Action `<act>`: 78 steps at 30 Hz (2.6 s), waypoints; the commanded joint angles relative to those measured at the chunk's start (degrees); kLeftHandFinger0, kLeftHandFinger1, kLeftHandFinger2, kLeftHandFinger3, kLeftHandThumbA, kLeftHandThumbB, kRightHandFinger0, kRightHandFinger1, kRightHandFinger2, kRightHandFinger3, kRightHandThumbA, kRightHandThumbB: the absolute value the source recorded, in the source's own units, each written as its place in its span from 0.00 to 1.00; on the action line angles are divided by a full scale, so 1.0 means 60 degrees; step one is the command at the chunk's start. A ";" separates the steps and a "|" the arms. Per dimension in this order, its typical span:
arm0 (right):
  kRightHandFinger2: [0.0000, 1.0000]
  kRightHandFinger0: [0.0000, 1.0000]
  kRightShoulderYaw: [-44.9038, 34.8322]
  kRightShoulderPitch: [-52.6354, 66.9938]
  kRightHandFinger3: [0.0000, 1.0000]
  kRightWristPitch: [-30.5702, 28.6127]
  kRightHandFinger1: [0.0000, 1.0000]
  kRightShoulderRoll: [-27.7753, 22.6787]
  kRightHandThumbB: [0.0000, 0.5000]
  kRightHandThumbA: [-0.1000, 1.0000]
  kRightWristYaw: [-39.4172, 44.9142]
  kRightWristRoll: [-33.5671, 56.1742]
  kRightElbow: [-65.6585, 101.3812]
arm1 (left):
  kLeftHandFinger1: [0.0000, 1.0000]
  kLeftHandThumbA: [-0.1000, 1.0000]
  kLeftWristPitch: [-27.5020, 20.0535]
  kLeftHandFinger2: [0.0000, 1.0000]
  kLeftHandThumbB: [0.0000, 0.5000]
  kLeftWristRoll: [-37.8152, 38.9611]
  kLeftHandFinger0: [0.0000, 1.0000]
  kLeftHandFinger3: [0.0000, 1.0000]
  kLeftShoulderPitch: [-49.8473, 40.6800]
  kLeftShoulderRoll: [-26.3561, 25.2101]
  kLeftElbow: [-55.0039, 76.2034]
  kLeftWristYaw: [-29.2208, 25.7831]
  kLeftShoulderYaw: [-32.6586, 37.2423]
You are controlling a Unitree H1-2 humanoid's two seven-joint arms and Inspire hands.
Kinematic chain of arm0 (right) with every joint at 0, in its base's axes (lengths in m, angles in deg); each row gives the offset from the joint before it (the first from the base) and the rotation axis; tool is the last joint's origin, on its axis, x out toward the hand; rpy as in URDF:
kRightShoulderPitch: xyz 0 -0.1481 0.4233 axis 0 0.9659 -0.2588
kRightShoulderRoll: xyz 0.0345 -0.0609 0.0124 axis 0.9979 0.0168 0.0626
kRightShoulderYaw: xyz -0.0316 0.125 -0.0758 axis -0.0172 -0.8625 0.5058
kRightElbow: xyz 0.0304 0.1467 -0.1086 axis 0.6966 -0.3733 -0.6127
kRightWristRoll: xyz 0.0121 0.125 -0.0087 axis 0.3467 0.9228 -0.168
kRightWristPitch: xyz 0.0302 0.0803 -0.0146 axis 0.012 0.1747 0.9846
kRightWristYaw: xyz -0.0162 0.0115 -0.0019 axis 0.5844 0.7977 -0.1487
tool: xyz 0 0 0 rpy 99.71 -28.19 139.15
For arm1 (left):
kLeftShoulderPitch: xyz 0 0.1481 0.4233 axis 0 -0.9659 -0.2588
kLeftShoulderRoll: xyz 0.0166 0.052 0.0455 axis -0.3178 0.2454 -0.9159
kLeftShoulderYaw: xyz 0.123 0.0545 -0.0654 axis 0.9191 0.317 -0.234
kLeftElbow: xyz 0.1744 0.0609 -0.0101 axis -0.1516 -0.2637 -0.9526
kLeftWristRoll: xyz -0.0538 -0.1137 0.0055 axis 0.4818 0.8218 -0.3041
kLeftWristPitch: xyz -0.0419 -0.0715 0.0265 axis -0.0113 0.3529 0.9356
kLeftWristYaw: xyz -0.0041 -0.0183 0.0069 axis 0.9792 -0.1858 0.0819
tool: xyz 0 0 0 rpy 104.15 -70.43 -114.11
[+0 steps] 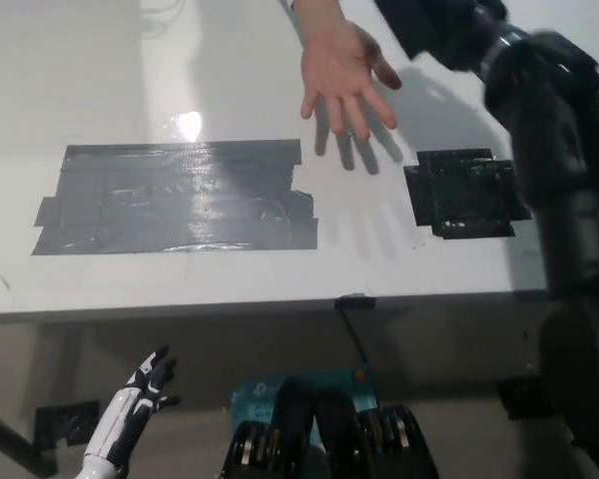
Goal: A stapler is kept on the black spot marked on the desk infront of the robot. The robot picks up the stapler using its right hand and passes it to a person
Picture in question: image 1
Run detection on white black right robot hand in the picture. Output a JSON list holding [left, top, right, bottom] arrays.
[[373, 0, 511, 71]]

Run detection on bare human hand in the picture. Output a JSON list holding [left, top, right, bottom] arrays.
[[299, 19, 403, 142]]

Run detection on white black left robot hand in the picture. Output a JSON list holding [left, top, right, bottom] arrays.
[[81, 344, 182, 463]]

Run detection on dark desk leg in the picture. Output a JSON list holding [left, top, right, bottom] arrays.
[[39, 318, 84, 408]]

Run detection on black tape spot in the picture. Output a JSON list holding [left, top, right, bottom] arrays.
[[402, 147, 533, 240]]

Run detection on teal router box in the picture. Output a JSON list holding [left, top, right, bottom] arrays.
[[229, 366, 378, 448]]

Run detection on small black tape strip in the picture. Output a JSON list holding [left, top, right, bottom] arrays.
[[334, 293, 377, 308]]

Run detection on black diagonal frame bar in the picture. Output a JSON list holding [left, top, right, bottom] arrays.
[[0, 401, 60, 479]]

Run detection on white wall cables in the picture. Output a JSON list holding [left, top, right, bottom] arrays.
[[142, 0, 181, 39]]

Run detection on grey duct tape patch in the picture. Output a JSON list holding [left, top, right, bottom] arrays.
[[29, 139, 320, 257]]

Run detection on black cable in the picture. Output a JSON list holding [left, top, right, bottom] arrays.
[[339, 304, 371, 363]]

